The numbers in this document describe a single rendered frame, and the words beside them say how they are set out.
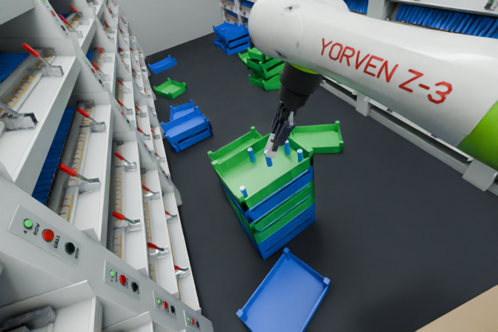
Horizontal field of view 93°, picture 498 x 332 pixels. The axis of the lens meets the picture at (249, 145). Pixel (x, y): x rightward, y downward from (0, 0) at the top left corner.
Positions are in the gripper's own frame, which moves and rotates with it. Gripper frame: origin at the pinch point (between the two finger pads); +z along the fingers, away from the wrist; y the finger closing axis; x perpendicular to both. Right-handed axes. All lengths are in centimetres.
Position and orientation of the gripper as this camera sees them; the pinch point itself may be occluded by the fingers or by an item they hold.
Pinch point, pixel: (272, 146)
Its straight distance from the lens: 71.6
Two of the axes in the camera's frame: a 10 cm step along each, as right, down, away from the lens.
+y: -0.4, -6.7, 7.4
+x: -9.7, -1.4, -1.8
